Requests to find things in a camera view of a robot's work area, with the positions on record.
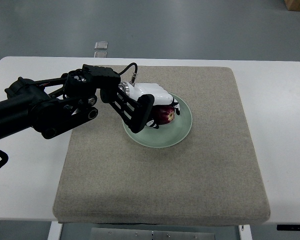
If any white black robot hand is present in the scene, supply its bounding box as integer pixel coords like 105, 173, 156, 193
119, 82, 181, 129

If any red apple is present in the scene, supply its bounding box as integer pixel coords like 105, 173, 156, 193
152, 105, 175, 125

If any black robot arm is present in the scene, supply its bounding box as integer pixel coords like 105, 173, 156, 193
0, 64, 155, 139

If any light green plate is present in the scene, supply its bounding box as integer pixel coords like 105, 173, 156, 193
122, 93, 193, 148

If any lower clear floor marker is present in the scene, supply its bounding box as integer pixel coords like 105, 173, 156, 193
94, 51, 108, 58

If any clear floor marker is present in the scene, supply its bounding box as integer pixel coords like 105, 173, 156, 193
94, 51, 108, 58
94, 41, 108, 50

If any upper clear floor marker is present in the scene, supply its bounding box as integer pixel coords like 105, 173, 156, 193
94, 41, 108, 50

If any beige fabric mat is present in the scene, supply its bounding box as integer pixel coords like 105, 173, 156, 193
53, 66, 271, 226

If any brown cardboard box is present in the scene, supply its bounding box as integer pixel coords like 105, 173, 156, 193
284, 0, 300, 12

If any black table control panel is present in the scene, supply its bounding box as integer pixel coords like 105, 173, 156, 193
276, 224, 300, 232

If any metal base plate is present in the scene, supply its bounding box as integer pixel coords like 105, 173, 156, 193
89, 227, 216, 240

